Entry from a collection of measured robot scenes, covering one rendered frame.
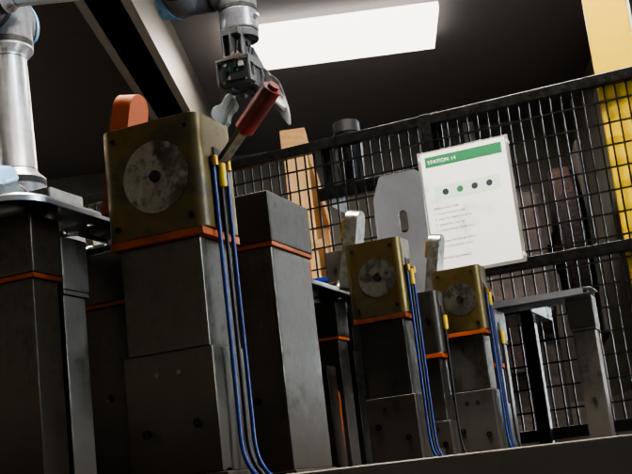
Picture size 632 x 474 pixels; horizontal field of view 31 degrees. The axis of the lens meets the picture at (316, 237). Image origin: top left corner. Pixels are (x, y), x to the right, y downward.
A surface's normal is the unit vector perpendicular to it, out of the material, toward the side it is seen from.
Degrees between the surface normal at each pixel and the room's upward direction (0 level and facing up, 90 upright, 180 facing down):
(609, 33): 90
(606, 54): 90
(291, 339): 90
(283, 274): 90
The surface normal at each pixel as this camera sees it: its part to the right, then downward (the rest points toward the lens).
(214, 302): 0.92, -0.18
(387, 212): -0.39, -0.16
